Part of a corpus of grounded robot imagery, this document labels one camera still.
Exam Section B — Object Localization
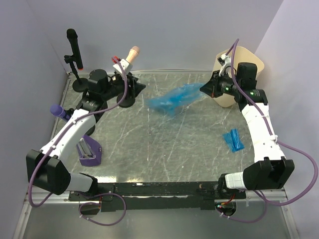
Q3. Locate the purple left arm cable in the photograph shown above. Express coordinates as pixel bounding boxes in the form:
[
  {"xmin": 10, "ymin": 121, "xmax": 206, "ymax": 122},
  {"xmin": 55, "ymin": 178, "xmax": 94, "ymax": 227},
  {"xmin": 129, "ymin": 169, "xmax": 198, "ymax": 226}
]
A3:
[{"xmin": 27, "ymin": 58, "xmax": 129, "ymax": 226}]

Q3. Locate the blue plastic trash bag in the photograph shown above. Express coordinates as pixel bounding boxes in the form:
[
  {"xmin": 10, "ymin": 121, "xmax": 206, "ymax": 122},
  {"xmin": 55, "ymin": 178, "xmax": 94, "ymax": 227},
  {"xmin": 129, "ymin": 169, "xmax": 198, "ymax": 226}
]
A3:
[{"xmin": 147, "ymin": 83, "xmax": 204, "ymax": 115}]

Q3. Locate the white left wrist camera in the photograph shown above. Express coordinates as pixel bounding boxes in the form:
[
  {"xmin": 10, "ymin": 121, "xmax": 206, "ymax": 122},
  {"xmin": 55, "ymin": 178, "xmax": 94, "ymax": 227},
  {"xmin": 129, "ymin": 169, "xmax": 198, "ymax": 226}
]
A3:
[{"xmin": 112, "ymin": 56, "xmax": 133, "ymax": 77}]

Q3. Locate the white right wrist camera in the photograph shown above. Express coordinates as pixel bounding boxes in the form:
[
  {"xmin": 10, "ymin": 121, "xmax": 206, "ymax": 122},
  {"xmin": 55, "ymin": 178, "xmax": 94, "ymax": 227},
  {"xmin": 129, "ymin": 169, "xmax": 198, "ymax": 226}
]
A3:
[{"xmin": 217, "ymin": 53, "xmax": 232, "ymax": 76}]

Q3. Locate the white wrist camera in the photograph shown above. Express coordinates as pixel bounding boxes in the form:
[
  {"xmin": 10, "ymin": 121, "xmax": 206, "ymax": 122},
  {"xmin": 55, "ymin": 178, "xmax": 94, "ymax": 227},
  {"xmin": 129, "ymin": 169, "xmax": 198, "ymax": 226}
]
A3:
[
  {"xmin": 112, "ymin": 56, "xmax": 133, "ymax": 77},
  {"xmin": 217, "ymin": 53, "xmax": 232, "ymax": 76}
]

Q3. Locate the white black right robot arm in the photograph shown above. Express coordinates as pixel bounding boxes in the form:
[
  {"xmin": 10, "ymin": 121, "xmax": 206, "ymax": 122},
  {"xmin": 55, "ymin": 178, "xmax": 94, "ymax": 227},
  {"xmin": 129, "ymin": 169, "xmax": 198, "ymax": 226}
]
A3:
[{"xmin": 200, "ymin": 62, "xmax": 295, "ymax": 198}]

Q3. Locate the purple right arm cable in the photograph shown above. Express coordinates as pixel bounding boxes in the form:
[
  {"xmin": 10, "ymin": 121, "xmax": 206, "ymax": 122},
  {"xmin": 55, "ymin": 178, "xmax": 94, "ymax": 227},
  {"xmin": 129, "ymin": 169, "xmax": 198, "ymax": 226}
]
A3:
[{"xmin": 225, "ymin": 38, "xmax": 319, "ymax": 223}]

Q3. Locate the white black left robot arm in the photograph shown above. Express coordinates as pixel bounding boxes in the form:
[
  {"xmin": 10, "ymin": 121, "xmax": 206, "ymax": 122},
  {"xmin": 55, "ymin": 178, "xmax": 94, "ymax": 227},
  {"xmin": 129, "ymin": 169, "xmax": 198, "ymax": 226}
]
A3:
[{"xmin": 26, "ymin": 69, "xmax": 146, "ymax": 200}]

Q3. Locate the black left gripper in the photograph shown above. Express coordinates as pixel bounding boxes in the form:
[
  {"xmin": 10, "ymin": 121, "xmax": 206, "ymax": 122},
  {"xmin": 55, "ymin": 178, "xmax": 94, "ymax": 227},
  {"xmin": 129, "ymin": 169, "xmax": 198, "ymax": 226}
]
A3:
[{"xmin": 102, "ymin": 73, "xmax": 146, "ymax": 101}]

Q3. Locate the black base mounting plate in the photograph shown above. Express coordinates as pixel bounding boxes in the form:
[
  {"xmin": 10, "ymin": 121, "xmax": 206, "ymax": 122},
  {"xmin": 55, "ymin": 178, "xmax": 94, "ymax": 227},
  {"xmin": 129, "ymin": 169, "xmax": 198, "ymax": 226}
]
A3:
[{"xmin": 68, "ymin": 181, "xmax": 246, "ymax": 212}]

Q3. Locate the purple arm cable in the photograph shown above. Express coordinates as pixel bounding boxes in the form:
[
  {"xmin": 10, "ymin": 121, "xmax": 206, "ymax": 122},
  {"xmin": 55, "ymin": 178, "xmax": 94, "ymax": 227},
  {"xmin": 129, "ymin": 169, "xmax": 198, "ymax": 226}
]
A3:
[
  {"xmin": 27, "ymin": 58, "xmax": 129, "ymax": 226},
  {"xmin": 225, "ymin": 38, "xmax": 319, "ymax": 223}
]

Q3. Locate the purple microphone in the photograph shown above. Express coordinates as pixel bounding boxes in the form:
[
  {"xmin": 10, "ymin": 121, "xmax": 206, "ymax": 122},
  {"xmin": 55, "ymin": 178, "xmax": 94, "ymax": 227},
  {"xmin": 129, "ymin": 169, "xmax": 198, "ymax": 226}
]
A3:
[{"xmin": 50, "ymin": 105, "xmax": 74, "ymax": 122}]

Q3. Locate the aluminium rail frame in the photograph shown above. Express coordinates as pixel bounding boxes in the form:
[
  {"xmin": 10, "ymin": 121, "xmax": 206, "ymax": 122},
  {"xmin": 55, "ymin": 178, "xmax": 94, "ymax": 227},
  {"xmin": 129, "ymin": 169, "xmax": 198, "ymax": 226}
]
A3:
[{"xmin": 23, "ymin": 180, "xmax": 289, "ymax": 205}]

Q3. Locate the cream plastic trash bin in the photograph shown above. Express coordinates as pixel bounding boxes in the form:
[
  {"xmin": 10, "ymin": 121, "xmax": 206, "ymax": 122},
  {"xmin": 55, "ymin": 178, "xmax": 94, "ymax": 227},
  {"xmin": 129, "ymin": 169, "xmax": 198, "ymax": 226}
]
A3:
[{"xmin": 212, "ymin": 46, "xmax": 264, "ymax": 108}]

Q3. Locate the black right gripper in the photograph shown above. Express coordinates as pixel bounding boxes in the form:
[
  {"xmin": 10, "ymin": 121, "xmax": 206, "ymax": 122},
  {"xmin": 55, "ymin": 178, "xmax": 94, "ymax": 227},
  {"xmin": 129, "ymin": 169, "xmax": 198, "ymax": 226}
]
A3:
[{"xmin": 199, "ymin": 70, "xmax": 241, "ymax": 99}]

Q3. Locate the purple wedge holder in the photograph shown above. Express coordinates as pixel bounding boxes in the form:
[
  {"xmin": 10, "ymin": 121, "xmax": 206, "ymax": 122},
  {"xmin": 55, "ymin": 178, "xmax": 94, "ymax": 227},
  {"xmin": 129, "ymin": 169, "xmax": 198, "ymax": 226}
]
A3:
[{"xmin": 76, "ymin": 135, "xmax": 102, "ymax": 167}]

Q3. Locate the peach pink microphone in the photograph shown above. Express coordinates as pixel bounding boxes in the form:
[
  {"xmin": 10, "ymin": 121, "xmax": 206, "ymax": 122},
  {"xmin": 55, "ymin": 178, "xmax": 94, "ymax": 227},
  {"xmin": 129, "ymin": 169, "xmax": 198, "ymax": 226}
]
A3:
[{"xmin": 126, "ymin": 46, "xmax": 140, "ymax": 64}]

